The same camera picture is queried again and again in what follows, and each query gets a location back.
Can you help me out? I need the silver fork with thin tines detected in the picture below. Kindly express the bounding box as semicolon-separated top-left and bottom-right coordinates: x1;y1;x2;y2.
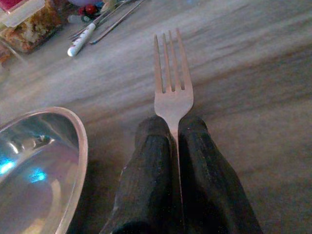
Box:
68;0;132;41

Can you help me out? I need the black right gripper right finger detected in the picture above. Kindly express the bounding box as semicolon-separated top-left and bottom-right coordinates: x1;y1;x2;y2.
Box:
178;115;264;234

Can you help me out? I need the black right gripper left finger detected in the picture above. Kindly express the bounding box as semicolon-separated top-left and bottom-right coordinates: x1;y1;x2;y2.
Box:
99;115;184;234

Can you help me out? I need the red and black small toy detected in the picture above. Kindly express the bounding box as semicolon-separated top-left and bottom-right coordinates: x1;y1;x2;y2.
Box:
77;3;99;22

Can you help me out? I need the white floral handled knife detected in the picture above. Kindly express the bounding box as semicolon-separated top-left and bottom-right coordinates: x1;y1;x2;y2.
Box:
67;14;108;57

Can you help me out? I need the slim silver metal utensil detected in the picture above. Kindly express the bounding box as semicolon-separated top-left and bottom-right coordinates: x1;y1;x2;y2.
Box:
88;0;146;45

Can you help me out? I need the silver metal fork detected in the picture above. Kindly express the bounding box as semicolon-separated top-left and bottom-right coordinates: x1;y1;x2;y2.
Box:
153;28;194;203

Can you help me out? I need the clear box with cake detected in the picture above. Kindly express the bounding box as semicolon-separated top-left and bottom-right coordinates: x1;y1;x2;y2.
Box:
0;0;64;54

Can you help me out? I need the shiny steel bowl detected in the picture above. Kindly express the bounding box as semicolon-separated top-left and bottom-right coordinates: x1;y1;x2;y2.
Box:
0;106;88;234

